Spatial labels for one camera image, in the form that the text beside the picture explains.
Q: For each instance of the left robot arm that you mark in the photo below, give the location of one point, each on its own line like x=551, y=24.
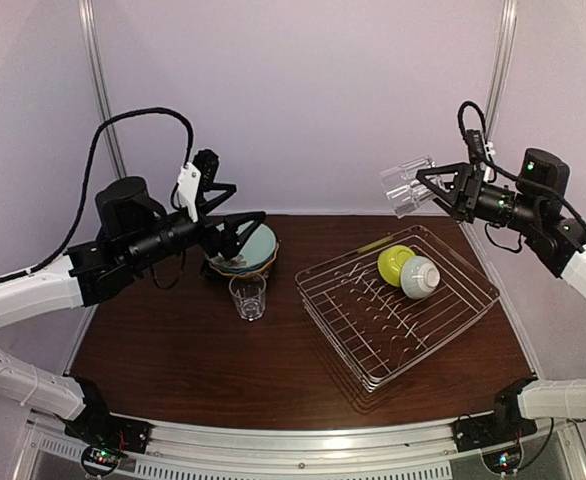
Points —
x=136, y=233

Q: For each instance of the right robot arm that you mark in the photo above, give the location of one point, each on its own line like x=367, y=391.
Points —
x=556, y=234

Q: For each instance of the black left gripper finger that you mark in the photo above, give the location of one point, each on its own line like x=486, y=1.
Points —
x=218, y=195
x=235, y=230

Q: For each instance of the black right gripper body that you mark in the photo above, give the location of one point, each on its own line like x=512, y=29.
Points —
x=481, y=204

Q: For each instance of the left aluminium frame post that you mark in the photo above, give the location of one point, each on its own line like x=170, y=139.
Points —
x=88, y=26

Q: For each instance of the chrome wire dish rack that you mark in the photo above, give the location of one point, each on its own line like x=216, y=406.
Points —
x=377, y=330

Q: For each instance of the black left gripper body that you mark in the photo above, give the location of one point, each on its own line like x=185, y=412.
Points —
x=156, y=246

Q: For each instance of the clear glass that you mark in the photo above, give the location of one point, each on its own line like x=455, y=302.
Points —
x=249, y=296
x=405, y=193

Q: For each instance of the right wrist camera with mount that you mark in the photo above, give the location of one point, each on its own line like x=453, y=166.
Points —
x=480, y=152

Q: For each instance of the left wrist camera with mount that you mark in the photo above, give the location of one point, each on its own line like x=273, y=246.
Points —
x=195, y=179

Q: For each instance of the front aluminium rail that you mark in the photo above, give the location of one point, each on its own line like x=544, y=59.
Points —
x=426, y=450

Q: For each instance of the right aluminium frame post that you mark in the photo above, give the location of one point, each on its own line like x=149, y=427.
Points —
x=503, y=57

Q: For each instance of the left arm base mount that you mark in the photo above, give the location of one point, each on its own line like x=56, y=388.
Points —
x=114, y=433

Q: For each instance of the blue polka dot plate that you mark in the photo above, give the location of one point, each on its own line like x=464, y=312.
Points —
x=273, y=255

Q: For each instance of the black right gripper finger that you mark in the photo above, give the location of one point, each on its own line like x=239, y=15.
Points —
x=446, y=200
x=446, y=182

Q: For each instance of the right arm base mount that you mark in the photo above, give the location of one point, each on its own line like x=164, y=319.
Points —
x=484, y=431

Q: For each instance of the aluminium frame post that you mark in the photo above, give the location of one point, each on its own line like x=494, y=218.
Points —
x=88, y=26
x=503, y=57

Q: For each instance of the pale green flower plate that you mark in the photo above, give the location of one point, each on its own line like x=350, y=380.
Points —
x=262, y=236

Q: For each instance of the lime green bowl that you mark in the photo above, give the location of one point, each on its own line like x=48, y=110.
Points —
x=391, y=261

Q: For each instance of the white grid pattern bowl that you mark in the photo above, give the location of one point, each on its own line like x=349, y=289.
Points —
x=419, y=278

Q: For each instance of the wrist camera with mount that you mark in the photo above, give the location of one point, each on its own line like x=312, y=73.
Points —
x=195, y=179
x=480, y=152

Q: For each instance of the yellow polka dot plate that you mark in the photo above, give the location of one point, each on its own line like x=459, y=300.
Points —
x=261, y=270

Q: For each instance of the black square floral plate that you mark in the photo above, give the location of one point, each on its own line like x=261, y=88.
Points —
x=206, y=272

